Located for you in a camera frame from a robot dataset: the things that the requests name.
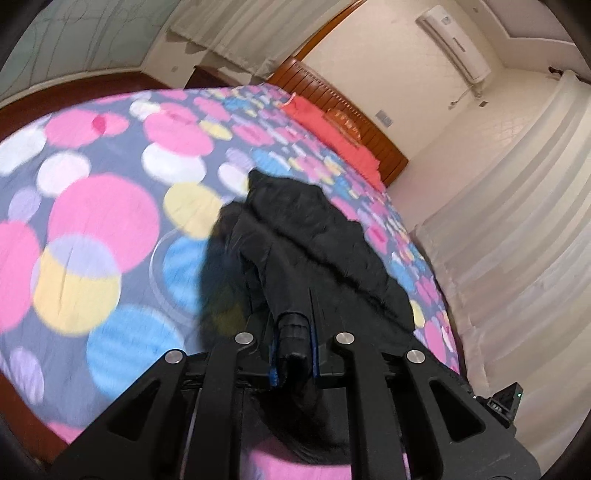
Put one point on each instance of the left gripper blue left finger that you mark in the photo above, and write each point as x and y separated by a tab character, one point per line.
273	375

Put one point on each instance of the black jacket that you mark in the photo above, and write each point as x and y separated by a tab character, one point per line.
264	253

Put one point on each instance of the polka dot bedspread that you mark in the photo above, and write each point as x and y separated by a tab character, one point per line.
106	211

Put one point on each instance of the white air conditioner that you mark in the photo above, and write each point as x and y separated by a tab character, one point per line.
452	38

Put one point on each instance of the wooden headboard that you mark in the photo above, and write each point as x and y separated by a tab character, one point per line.
294	76

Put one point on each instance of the beige curtain at wall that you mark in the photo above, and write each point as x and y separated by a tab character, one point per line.
511	254

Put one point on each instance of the red pillow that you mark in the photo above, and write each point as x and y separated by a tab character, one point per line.
335	136

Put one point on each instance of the beige curtain by window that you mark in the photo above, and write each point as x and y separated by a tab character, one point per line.
255	35

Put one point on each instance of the wall socket plate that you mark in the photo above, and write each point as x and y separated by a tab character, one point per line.
384	118

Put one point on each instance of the wooden door frame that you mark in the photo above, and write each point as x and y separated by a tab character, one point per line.
324	31

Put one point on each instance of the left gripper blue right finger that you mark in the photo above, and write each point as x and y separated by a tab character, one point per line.
316	342

